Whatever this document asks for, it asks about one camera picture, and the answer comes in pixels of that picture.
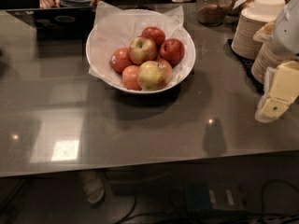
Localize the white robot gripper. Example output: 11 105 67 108
253 0 299 123

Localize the yellow-green front apple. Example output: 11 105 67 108
137 61 166 91

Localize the white paper bowl stack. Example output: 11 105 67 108
245 0 286 22

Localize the dark red right apple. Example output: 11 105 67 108
159 38 185 65

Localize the dark red apple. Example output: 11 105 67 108
142 27 165 48
159 38 185 65

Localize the orange apple behind front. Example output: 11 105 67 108
156 58 173 83

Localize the dark red back apple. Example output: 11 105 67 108
142 27 165 48

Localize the yellow-red top apple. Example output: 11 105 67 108
128 35 157 64

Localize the orange-red front-left apple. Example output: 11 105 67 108
122 65 141 91

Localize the red left apple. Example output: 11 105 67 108
109 48 133 74

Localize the front stack of paper plates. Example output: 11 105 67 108
251 41 283 83

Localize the stack of paper plates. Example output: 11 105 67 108
231 7 275 60
251 41 283 83

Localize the black tray mat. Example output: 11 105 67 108
233 51 263 94

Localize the rear stack of paper plates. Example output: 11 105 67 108
231 7 275 60

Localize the glass jar with grains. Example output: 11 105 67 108
195 0 233 26

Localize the white paper liner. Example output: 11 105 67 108
88 0 192 91

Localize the black laptop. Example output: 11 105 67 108
7 6 96 39

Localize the black cable on floor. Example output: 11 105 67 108
102 171 299 224

